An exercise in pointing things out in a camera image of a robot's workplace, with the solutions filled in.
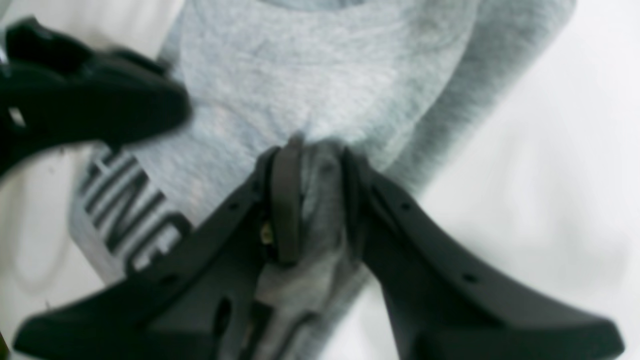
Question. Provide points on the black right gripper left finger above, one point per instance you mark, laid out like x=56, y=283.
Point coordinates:
x=198, y=302

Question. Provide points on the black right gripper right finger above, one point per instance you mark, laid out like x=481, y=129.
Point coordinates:
x=443, y=302

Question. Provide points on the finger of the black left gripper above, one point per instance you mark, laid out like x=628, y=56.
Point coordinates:
x=30, y=42
x=118, y=98

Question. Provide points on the grey T-shirt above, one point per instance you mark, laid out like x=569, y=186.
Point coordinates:
x=403, y=82

